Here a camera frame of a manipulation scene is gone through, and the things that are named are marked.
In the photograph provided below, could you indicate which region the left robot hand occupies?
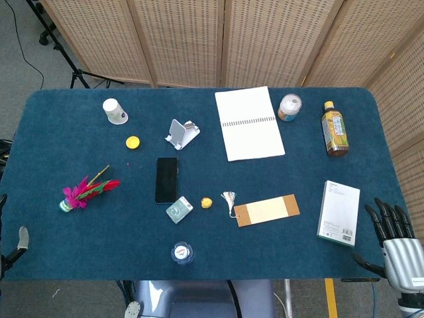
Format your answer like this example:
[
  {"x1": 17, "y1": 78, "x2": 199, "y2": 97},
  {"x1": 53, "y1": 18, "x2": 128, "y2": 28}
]
[{"x1": 0, "y1": 193, "x2": 30, "y2": 279}]

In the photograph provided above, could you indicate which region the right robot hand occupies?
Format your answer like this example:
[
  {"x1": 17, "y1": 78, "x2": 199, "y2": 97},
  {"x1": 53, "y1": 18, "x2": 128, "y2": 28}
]
[{"x1": 350, "y1": 197, "x2": 424, "y2": 294}]

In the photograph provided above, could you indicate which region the colorful feather shuttlecock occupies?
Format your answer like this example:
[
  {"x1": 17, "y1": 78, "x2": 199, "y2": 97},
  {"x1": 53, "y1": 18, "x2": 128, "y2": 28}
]
[{"x1": 58, "y1": 164, "x2": 121, "y2": 213}]

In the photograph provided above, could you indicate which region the white phone stand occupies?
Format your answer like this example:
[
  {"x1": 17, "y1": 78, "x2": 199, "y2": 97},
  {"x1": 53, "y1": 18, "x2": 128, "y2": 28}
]
[{"x1": 164, "y1": 119, "x2": 201, "y2": 152}]

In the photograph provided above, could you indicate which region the white product box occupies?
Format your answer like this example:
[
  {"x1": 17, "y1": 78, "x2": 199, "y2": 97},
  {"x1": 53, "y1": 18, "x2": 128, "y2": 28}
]
[{"x1": 316, "y1": 180, "x2": 361, "y2": 248}]

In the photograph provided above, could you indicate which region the yellow floor tape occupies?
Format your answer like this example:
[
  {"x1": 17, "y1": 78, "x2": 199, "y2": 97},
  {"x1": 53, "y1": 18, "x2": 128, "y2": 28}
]
[{"x1": 324, "y1": 278, "x2": 339, "y2": 318}]

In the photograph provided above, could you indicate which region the metal table leg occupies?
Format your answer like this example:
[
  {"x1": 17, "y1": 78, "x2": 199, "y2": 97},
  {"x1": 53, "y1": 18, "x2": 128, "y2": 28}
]
[{"x1": 284, "y1": 279, "x2": 294, "y2": 318}]

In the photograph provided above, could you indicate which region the brown bookmark with tassel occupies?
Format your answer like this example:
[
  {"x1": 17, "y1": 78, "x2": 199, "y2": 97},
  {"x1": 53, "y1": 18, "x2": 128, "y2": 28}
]
[{"x1": 221, "y1": 190, "x2": 301, "y2": 228}]

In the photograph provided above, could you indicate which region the yellow capped tea bottle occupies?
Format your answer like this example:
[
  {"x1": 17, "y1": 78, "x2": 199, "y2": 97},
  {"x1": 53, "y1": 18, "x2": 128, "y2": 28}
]
[{"x1": 321, "y1": 101, "x2": 350, "y2": 157}]

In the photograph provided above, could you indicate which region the black smartphone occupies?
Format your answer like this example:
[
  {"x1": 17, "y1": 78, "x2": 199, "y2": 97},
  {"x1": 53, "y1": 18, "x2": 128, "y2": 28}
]
[{"x1": 154, "y1": 156, "x2": 180, "y2": 205}]

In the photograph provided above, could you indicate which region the white paper cup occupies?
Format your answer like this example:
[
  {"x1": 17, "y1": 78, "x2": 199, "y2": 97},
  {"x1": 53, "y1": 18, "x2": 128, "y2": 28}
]
[{"x1": 102, "y1": 98, "x2": 129, "y2": 125}]

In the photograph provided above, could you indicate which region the green playing card box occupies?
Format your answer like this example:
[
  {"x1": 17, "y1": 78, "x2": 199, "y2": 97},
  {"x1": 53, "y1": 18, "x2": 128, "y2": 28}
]
[{"x1": 165, "y1": 195, "x2": 194, "y2": 225}]

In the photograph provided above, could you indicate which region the clear water bottle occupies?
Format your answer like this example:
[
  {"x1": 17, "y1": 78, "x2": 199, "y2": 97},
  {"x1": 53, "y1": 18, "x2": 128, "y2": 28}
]
[{"x1": 170, "y1": 241, "x2": 195, "y2": 266}]

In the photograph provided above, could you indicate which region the blue table cloth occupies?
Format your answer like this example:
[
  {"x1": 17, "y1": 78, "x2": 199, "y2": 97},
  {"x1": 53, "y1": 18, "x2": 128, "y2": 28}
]
[{"x1": 0, "y1": 86, "x2": 410, "y2": 282}]

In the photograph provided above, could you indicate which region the black tripod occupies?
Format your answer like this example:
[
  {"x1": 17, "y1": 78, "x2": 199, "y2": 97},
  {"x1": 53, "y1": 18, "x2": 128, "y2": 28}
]
[{"x1": 26, "y1": 0, "x2": 125, "y2": 89}]

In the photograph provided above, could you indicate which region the grey robot torso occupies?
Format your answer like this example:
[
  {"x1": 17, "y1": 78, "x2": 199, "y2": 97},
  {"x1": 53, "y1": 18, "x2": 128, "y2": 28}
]
[{"x1": 123, "y1": 280, "x2": 276, "y2": 318}]

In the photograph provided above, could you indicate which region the white lidded snack jar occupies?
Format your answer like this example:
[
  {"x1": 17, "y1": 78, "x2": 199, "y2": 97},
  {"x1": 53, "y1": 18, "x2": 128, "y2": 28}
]
[{"x1": 277, "y1": 93, "x2": 303, "y2": 123}]

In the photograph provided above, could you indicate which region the white spiral notebook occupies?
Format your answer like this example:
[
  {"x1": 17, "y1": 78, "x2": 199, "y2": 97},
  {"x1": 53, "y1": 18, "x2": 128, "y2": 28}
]
[{"x1": 214, "y1": 85, "x2": 286, "y2": 162}]

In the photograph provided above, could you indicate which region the blue cable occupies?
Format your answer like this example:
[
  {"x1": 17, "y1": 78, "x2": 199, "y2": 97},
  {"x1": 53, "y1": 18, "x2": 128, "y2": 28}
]
[{"x1": 370, "y1": 281, "x2": 379, "y2": 318}]

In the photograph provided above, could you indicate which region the black floor cable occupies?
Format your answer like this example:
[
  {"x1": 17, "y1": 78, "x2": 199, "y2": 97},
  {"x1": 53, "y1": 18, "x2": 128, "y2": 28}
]
[{"x1": 5, "y1": 0, "x2": 46, "y2": 91}]

